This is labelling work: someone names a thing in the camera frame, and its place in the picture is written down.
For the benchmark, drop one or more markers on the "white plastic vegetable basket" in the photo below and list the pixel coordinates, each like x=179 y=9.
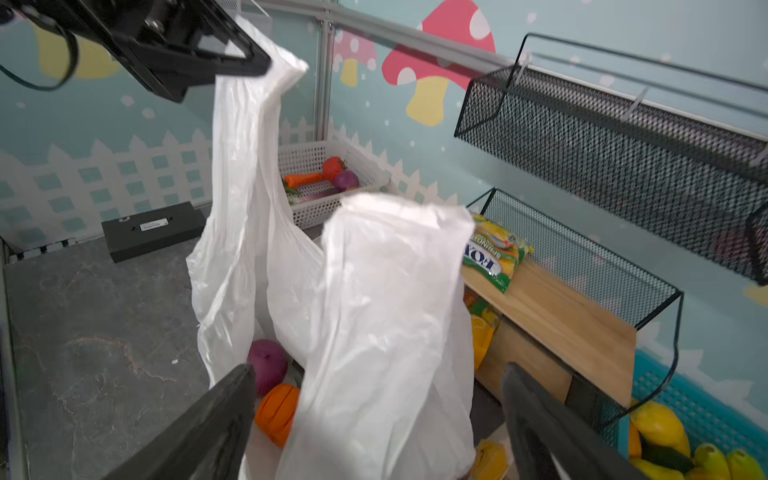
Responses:
x=309 y=158

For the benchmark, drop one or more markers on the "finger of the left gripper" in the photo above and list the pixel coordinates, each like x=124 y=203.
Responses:
x=217 y=45

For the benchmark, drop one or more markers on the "teal plastic fruit basket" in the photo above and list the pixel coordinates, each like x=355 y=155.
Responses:
x=708 y=420

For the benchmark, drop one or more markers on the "white plastic grocery bag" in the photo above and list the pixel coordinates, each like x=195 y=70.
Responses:
x=373 y=312

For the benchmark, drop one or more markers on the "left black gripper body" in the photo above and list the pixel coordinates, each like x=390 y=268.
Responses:
x=157 y=42

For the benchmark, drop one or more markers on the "orange toy pumpkin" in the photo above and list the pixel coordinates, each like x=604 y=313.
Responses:
x=275 y=414

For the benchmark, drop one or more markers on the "small purple toy onion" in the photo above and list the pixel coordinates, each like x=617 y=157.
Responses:
x=269 y=362

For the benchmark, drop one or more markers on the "yellow snack packet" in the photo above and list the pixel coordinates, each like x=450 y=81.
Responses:
x=485 y=320

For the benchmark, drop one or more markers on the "black wire wooden shelf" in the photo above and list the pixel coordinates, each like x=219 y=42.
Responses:
x=571 y=315

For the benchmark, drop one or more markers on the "toy banana bunch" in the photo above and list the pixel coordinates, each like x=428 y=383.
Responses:
x=708 y=462

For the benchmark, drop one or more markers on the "black mesh wall basket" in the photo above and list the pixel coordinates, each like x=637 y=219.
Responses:
x=695 y=182

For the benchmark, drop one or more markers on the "purple toy eggplant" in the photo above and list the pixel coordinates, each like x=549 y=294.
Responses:
x=310 y=192

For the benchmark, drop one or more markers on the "orange toy carrot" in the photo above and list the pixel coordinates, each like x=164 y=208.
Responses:
x=298 y=180

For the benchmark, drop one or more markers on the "black box on table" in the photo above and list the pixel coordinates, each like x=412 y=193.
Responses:
x=139 y=234

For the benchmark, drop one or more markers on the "toy yellow lemon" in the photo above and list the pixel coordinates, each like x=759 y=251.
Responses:
x=660 y=426

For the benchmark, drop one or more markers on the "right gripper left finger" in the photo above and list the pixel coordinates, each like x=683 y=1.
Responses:
x=207 y=442

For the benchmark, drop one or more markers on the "green Fox's candy bag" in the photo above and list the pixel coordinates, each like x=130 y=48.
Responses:
x=495 y=252

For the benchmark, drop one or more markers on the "red toy tomato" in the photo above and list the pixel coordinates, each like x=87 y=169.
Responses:
x=332 y=167

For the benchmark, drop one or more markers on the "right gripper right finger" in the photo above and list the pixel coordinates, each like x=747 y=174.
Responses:
x=549 y=441

